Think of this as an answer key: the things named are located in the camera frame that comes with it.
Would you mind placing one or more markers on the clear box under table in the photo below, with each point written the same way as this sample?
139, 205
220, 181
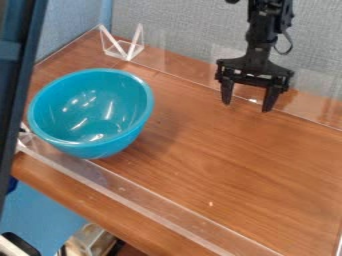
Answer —
91, 241

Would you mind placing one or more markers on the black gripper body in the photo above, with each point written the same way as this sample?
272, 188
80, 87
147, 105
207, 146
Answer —
248, 70

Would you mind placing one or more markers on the dark blue foreground post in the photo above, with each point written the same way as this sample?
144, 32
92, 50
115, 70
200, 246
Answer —
20, 30

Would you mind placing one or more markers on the black object bottom left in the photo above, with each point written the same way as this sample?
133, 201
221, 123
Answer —
13, 246

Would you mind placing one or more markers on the clear acrylic back barrier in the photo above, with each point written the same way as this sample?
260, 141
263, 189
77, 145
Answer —
315, 108

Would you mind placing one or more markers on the clear acrylic left bracket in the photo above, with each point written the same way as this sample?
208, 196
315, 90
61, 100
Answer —
24, 135

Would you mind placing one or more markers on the blue plastic bowl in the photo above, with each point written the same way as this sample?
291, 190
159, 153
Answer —
91, 112

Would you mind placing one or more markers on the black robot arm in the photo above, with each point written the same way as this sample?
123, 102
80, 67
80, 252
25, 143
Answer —
270, 18

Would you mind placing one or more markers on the clear acrylic barrier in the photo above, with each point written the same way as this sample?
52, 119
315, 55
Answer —
187, 223
315, 108

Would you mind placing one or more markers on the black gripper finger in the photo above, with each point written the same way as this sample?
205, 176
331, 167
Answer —
225, 90
271, 95

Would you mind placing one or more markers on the clear acrylic corner bracket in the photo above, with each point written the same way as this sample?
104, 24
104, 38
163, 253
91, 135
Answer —
121, 49

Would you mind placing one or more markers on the clear acrylic front barrier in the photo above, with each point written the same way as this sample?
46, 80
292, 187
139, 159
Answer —
187, 223

